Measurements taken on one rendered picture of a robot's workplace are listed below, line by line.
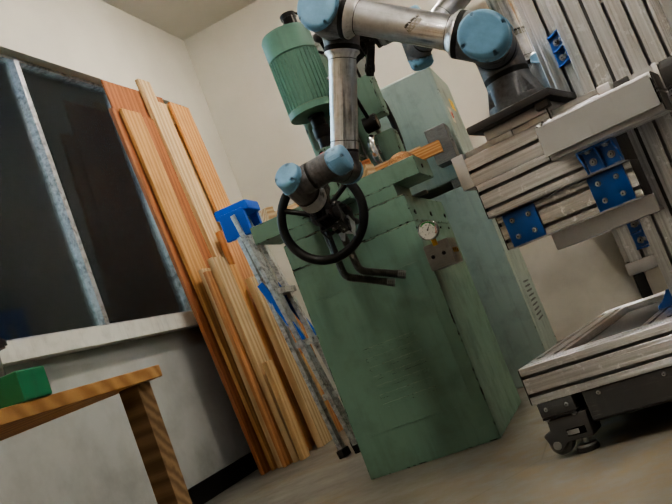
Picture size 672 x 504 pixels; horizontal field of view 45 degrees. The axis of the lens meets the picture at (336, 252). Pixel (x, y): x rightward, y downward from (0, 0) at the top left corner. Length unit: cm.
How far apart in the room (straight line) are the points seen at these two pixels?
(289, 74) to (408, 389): 111
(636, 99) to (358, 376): 126
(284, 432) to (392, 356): 142
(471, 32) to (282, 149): 345
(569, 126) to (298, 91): 116
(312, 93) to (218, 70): 284
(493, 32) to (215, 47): 382
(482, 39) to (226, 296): 231
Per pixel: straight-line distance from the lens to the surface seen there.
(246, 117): 545
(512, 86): 207
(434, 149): 271
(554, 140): 190
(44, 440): 309
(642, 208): 212
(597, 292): 491
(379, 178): 258
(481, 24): 197
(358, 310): 260
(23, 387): 137
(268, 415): 390
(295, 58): 282
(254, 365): 391
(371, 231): 258
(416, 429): 261
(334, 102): 220
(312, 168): 207
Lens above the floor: 44
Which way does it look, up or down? 6 degrees up
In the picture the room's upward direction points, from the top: 21 degrees counter-clockwise
